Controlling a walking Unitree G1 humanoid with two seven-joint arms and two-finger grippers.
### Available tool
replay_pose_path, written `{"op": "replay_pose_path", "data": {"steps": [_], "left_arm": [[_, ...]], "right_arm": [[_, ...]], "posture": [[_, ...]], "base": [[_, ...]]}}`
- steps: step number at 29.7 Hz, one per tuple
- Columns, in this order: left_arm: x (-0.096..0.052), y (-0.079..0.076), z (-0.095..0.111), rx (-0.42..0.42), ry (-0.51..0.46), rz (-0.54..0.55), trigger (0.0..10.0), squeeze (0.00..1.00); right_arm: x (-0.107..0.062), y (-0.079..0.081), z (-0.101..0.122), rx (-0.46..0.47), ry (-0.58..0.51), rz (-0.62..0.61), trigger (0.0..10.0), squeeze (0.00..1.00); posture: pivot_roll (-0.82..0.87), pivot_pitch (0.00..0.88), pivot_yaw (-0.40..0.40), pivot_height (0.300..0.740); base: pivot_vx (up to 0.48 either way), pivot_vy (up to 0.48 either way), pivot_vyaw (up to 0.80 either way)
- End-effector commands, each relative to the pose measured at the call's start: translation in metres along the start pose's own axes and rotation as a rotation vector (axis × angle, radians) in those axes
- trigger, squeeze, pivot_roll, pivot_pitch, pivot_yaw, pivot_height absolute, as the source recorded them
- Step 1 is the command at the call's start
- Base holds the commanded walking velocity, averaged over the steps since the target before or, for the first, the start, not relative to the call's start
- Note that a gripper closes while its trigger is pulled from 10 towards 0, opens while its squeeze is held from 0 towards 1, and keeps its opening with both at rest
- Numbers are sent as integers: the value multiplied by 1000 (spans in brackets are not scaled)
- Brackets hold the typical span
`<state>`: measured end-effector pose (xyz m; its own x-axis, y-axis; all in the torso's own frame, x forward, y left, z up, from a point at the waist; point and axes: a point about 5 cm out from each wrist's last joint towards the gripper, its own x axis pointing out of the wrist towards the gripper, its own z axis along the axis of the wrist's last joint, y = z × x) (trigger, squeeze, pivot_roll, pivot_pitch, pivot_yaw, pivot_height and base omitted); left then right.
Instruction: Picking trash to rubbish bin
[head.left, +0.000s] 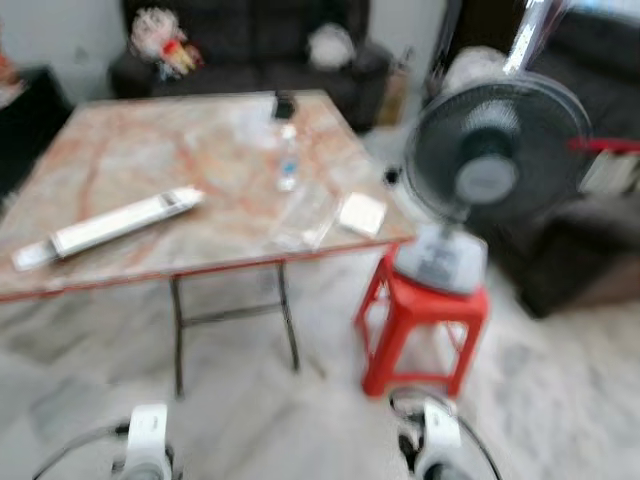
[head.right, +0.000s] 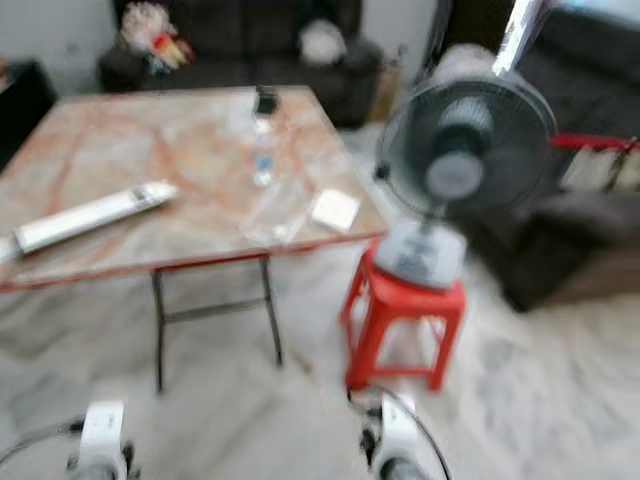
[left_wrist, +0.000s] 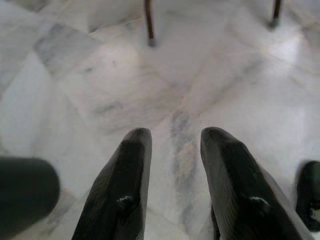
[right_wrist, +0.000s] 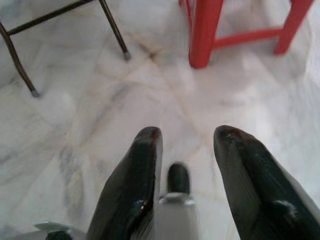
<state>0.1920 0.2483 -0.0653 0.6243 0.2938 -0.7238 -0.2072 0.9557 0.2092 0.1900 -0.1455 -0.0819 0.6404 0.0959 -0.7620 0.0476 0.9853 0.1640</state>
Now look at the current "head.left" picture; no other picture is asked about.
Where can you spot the small black phone stand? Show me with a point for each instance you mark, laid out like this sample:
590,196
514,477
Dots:
284,105

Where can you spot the cartoon boy doll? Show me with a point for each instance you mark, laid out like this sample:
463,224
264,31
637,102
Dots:
160,35

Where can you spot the small grey Totoro plush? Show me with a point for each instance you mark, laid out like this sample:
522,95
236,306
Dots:
330,47

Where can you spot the clear plastic water bottle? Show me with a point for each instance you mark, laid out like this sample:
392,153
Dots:
288,165

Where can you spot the red bar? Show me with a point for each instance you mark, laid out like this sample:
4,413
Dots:
605,146

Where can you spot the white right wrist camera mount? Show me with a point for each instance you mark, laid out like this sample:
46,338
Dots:
440,435

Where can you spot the black metal table leg frame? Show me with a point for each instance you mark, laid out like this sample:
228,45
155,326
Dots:
230,318

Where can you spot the large grey Totoro plush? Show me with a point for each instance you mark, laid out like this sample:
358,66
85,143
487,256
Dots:
470,65

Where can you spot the black and grey table fan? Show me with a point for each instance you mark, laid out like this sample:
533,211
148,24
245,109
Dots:
490,150

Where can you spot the clear plastic packaging tray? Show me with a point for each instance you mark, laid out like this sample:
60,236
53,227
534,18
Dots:
300,220

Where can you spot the shiny silver upright post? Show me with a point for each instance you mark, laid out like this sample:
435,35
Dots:
535,35

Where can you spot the white carton box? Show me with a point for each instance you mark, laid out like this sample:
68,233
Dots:
110,225

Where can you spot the brown cardboard box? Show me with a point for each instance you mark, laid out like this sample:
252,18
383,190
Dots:
395,90

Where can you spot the red plastic stool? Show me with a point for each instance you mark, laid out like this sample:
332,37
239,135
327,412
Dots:
420,310

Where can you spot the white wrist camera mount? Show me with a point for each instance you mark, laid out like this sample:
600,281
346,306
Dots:
148,435
440,435

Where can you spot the small white square card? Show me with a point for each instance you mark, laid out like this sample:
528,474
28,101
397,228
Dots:
362,214

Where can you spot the dark wooden door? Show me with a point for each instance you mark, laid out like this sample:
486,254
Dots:
480,20

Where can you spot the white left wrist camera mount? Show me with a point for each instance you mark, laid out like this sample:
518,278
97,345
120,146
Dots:
148,435

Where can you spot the black cabinet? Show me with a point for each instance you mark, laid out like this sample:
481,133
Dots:
30,120

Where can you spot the dark grey sofa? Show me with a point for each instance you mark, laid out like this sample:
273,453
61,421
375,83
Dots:
250,50

